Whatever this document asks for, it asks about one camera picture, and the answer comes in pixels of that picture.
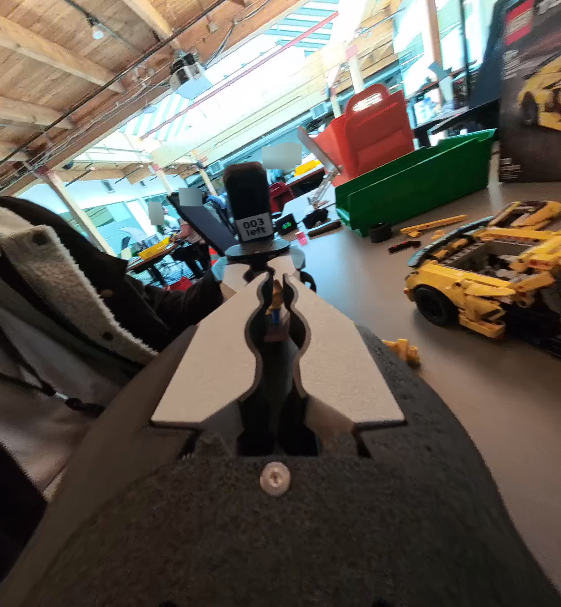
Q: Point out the black red brick bar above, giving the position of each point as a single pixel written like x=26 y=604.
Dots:
x=403 y=246

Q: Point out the person's left forearm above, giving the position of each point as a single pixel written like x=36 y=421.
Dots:
x=181 y=303

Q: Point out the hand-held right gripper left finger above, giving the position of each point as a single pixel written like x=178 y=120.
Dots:
x=209 y=374

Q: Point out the yellow toy brick car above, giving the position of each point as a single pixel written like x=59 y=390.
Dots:
x=474 y=289

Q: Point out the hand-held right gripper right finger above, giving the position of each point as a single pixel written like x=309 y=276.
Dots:
x=351 y=374

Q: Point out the black pouch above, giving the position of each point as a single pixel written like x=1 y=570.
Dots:
x=316 y=218

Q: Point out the yellow tray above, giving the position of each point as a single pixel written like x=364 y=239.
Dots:
x=154 y=248

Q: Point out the small yellow brick assembly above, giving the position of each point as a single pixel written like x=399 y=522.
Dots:
x=403 y=350

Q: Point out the grey metal panel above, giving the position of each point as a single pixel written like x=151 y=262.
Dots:
x=318 y=151

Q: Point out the blue yellow brick piece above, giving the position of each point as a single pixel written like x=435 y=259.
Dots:
x=274 y=313

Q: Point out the red ceiling pipe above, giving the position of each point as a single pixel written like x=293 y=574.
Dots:
x=242 y=71

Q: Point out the black flat panel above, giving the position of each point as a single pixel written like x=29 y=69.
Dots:
x=204 y=223

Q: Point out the person's torso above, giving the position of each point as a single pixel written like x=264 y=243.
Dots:
x=48 y=284

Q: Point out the green plastic bin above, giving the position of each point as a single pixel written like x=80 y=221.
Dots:
x=403 y=189

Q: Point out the toy car box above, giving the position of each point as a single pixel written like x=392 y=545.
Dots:
x=536 y=151

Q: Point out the small pink block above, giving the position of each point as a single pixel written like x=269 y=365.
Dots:
x=301 y=238

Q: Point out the black toy tyre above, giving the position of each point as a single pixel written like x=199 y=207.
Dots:
x=381 y=232

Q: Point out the red plastic tote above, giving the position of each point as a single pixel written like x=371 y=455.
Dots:
x=375 y=137

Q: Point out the red chair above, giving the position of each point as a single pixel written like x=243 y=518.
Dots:
x=279 y=197

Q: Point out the grey desk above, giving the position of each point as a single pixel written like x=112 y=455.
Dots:
x=498 y=427

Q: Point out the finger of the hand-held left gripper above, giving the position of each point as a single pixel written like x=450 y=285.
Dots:
x=287 y=268
x=233 y=280

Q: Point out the long yellow brick beam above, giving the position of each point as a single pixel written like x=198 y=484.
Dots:
x=432 y=224

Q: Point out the ceiling mounted heater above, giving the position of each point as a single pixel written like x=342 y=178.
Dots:
x=188 y=76

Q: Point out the black device green display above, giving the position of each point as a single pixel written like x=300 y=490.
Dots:
x=287 y=224

